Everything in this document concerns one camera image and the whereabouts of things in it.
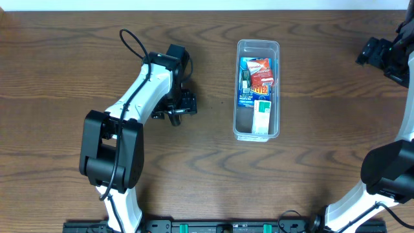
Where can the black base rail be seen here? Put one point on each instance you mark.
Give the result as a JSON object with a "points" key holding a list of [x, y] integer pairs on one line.
{"points": [[167, 226]]}

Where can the red Panadol ActiFast box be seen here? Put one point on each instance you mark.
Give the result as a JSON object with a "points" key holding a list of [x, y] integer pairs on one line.
{"points": [[261, 73]]}

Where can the white green Panadol box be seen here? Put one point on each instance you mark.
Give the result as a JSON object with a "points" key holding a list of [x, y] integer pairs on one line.
{"points": [[261, 117]]}

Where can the blue KoolFever box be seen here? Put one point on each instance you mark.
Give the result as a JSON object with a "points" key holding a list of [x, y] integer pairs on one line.
{"points": [[256, 93]]}

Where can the clear plastic container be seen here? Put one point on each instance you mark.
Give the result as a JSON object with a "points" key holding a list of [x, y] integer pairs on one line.
{"points": [[243, 116]]}

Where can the small dark green box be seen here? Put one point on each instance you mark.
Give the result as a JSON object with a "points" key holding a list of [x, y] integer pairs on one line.
{"points": [[245, 82]]}

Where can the black bottle white cap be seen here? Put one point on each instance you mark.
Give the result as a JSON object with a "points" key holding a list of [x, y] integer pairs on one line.
{"points": [[174, 117]]}

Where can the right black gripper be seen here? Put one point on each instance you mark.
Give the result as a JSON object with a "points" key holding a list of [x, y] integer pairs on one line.
{"points": [[372, 52]]}

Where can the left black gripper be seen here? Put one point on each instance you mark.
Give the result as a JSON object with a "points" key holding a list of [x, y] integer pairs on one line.
{"points": [[180, 107]]}

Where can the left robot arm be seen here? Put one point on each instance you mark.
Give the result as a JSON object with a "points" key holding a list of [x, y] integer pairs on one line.
{"points": [[112, 151]]}

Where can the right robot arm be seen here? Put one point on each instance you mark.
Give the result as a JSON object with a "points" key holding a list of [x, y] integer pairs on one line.
{"points": [[386, 177]]}

